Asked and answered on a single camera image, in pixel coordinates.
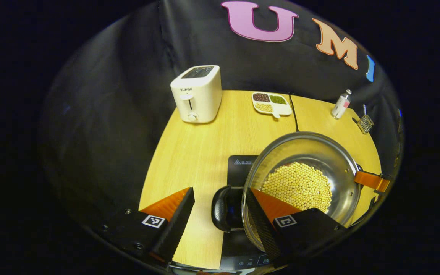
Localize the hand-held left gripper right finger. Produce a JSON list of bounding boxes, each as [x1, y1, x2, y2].
[[245, 187, 346, 268]]

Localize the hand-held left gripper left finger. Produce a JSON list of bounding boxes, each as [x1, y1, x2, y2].
[[102, 186, 196, 268]]

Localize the black induction cooktop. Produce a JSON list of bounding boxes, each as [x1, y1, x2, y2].
[[219, 155, 278, 272]]

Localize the stainless steel pot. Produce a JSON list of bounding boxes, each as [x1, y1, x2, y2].
[[211, 131, 364, 252]]

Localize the pile of yellow soybeans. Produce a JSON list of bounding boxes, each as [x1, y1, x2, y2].
[[261, 162, 333, 214]]

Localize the clear bottle with pink label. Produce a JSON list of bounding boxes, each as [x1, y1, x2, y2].
[[331, 89, 353, 119]]

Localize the white toaster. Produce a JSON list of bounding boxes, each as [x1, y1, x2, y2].
[[170, 65, 223, 124]]

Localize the white divided bean dish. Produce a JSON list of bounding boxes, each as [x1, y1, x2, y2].
[[251, 92, 293, 119]]

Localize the wire mesh holder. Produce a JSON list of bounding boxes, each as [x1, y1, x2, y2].
[[357, 114, 374, 134]]

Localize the black power cable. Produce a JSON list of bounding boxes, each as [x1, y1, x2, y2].
[[288, 92, 300, 132]]

